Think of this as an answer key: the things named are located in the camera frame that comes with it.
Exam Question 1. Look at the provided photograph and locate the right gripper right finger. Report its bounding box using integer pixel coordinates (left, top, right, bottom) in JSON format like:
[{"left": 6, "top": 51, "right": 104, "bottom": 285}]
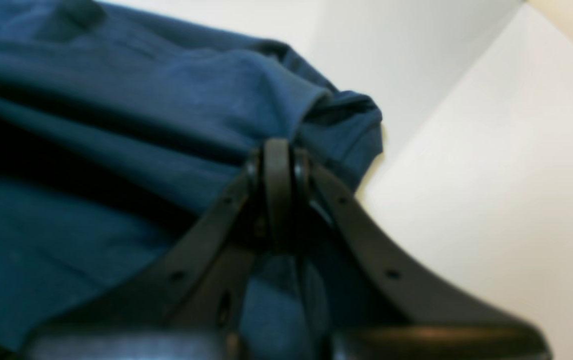
[{"left": 292, "top": 148, "right": 552, "bottom": 360}]

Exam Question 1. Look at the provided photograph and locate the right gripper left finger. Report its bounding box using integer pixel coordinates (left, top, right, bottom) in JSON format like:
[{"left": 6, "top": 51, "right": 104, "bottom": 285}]
[{"left": 21, "top": 139, "right": 293, "bottom": 360}]

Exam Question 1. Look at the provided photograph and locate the dark blue t-shirt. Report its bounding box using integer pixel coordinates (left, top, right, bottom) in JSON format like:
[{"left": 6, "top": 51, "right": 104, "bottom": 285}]
[{"left": 0, "top": 0, "right": 383, "bottom": 351}]

